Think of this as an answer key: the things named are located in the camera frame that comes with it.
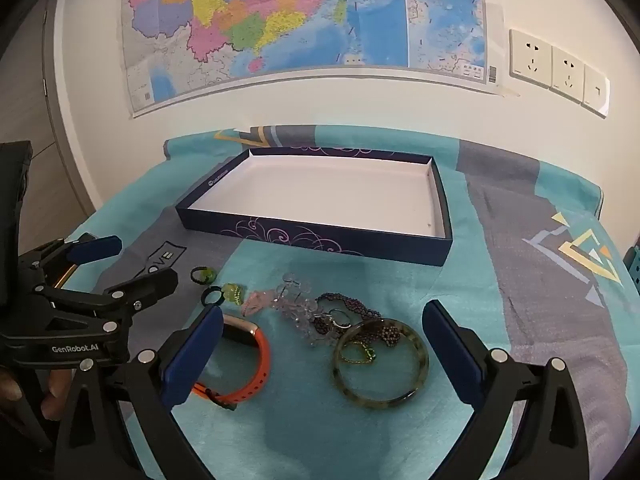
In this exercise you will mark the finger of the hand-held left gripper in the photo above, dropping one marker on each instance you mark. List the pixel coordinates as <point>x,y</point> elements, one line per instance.
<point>97,247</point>
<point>145,290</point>

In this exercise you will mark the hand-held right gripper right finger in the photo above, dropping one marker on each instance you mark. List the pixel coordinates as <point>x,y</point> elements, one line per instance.
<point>450,355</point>

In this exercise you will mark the orange smart watch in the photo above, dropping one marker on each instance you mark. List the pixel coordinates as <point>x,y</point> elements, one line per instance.
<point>262,360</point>

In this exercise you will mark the tortoiseshell bangle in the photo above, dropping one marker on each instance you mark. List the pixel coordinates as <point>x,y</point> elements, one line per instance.
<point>380,402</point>

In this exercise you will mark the colourful wall map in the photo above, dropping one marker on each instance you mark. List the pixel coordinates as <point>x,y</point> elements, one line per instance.
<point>300,10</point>

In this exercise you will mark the white wall outlet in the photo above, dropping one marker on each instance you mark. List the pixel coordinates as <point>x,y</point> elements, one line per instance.
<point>567,75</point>
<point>595,92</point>
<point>530,57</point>

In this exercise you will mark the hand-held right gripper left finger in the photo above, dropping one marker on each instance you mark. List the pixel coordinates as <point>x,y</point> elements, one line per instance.
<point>195,355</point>

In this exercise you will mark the navy patterned box tray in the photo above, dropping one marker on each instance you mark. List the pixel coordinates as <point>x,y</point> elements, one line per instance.
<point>325,195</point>

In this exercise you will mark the person's left hand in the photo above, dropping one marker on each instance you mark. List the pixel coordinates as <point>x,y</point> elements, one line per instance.
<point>55,390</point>

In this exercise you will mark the blue perforated bin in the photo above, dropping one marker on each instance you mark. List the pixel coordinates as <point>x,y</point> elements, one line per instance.
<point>632,270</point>

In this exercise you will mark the clear tape piece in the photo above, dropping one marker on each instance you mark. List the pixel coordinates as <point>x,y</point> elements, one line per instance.
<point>507,92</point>

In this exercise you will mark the grey wooden door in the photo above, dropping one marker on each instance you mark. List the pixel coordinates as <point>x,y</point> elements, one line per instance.
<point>30,85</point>

